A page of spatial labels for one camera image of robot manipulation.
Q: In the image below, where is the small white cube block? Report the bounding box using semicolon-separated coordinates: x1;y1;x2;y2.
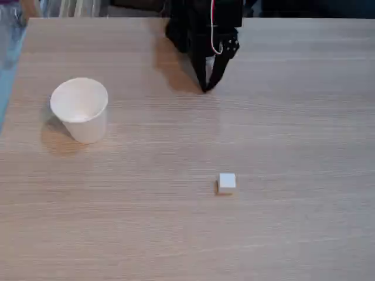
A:
217;172;237;195

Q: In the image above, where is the dark brown box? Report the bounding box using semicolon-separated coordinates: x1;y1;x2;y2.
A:
110;0;166;12

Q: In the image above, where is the white paper cup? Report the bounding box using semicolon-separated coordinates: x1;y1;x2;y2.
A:
49;77;109;145

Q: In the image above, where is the white pleated curtain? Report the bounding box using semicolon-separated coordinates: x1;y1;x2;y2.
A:
40;0;110;18

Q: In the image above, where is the white and red servo cable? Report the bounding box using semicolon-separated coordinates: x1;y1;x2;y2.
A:
209;0;224;56

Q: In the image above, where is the light wooden post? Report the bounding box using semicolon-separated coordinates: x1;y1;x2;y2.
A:
19;0;42;18

